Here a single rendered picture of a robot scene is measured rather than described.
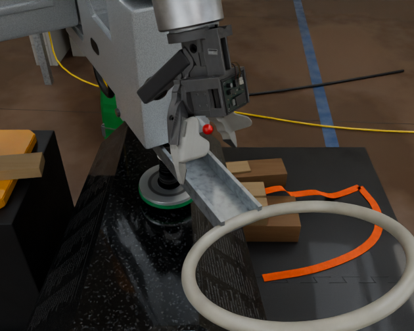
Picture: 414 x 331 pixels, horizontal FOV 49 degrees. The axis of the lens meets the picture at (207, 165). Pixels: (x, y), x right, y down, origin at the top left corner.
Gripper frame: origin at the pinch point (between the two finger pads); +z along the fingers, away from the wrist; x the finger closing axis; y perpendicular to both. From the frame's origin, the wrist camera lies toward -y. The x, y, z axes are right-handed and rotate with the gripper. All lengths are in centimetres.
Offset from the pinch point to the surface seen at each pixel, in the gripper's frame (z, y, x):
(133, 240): 43, -62, 37
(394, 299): 28.8, 22.7, 13.7
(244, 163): 75, -104, 178
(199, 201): 25, -30, 34
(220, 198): 27, -28, 40
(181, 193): 35, -56, 57
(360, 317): 28.8, 18.8, 7.4
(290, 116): 70, -110, 264
